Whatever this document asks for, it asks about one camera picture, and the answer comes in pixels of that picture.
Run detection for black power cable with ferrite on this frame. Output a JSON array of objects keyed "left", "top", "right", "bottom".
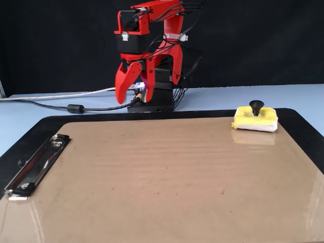
[{"left": 0, "top": 97, "right": 142, "bottom": 114}]

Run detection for black backdrop curtain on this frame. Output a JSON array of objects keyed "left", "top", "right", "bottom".
[{"left": 0, "top": 0, "right": 324, "bottom": 98}]

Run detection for black servo wires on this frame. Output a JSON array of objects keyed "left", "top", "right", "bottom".
[{"left": 124, "top": 0, "right": 204, "bottom": 112}]

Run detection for yellow sponge with black knob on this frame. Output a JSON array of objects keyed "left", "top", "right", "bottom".
[{"left": 231, "top": 100, "right": 278, "bottom": 133}]

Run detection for brown clipboard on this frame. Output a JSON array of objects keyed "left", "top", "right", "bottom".
[{"left": 0, "top": 115, "right": 324, "bottom": 243}]

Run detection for silver metal clipboard clip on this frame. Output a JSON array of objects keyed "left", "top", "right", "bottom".
[{"left": 2, "top": 134, "right": 71, "bottom": 202}]

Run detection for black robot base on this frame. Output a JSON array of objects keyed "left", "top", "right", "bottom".
[{"left": 127, "top": 57, "right": 175, "bottom": 113}]

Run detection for black mat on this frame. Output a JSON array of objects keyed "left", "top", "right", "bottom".
[{"left": 0, "top": 108, "right": 324, "bottom": 200}]

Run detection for white zip tie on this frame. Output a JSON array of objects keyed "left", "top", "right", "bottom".
[{"left": 164, "top": 33, "right": 189, "bottom": 43}]

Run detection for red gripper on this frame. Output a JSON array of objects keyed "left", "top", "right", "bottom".
[{"left": 114, "top": 52, "right": 155, "bottom": 105}]

